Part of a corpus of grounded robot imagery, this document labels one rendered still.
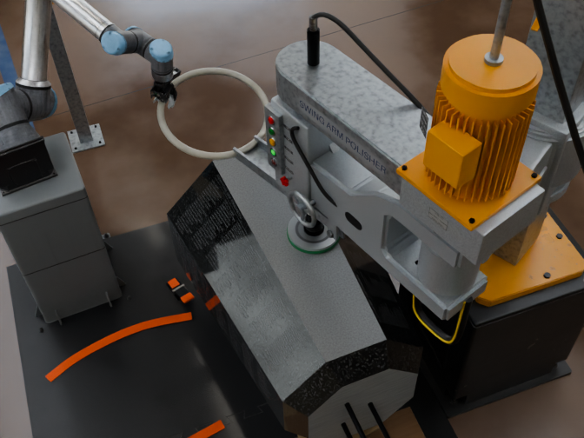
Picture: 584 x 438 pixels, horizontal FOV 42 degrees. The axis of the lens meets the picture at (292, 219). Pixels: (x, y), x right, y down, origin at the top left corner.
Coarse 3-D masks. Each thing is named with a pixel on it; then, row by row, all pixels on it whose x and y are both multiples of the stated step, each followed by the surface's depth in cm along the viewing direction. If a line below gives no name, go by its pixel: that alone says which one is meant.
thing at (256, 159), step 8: (256, 136) 322; (264, 144) 319; (240, 152) 316; (248, 152) 323; (256, 152) 322; (264, 152) 321; (240, 160) 319; (248, 160) 312; (256, 160) 318; (264, 160) 317; (256, 168) 309; (264, 168) 314; (272, 168) 313; (264, 176) 308; (272, 176) 302; (272, 184) 305; (320, 216) 285; (328, 232) 278
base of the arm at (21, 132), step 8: (24, 120) 326; (0, 128) 321; (8, 128) 321; (16, 128) 322; (24, 128) 324; (32, 128) 329; (0, 136) 322; (8, 136) 320; (16, 136) 320; (24, 136) 322; (32, 136) 324; (0, 144) 322; (8, 144) 320; (16, 144) 320
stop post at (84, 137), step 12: (60, 36) 414; (60, 48) 419; (60, 60) 425; (60, 72) 430; (72, 72) 433; (72, 84) 439; (72, 96) 445; (72, 108) 451; (84, 120) 460; (72, 132) 478; (84, 132) 467; (96, 132) 478; (72, 144) 472; (84, 144) 471; (96, 144) 471
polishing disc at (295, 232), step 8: (296, 224) 312; (288, 232) 309; (296, 232) 309; (304, 232) 309; (296, 240) 306; (304, 240) 306; (312, 240) 306; (320, 240) 306; (328, 240) 306; (304, 248) 304; (312, 248) 304; (320, 248) 304
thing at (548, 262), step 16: (544, 224) 324; (544, 240) 318; (560, 240) 318; (496, 256) 313; (528, 256) 313; (544, 256) 313; (560, 256) 313; (576, 256) 312; (496, 272) 308; (512, 272) 308; (528, 272) 308; (544, 272) 308; (560, 272) 308; (576, 272) 308; (496, 288) 304; (512, 288) 303; (528, 288) 303; (544, 288) 307; (496, 304) 303
